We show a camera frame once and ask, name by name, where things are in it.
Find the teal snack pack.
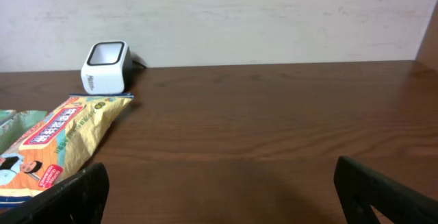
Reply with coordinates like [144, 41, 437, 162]
[1, 110, 47, 153]

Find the white barcode scanner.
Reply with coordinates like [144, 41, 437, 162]
[81, 40, 133, 95]

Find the yellow snack chip bag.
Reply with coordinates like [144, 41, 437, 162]
[1, 93, 133, 208]

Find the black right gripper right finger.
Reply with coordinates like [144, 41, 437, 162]
[333, 156, 437, 224]

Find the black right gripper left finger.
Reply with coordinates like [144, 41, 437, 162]
[1, 162, 110, 224]

